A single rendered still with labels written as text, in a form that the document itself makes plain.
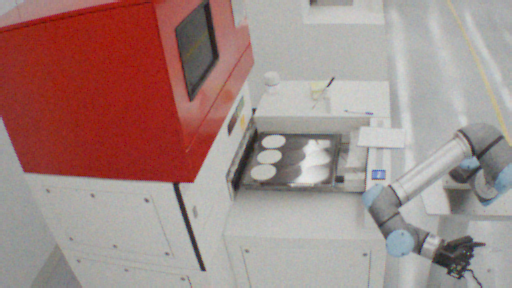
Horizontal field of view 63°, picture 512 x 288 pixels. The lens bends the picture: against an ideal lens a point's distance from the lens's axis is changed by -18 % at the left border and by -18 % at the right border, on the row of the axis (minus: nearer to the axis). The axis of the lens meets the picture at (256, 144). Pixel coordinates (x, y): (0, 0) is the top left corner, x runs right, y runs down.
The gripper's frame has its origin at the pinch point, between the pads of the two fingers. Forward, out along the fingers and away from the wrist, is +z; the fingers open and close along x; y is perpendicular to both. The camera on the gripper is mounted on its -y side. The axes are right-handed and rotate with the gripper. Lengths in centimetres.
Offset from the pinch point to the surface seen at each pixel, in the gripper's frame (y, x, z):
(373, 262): -27, -33, -47
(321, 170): -37, -11, -84
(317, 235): -16, -25, -69
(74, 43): 54, 41, -121
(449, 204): -51, -9, -29
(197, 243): 22, -24, -93
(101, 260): 35, -52, -134
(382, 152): -49, 1, -64
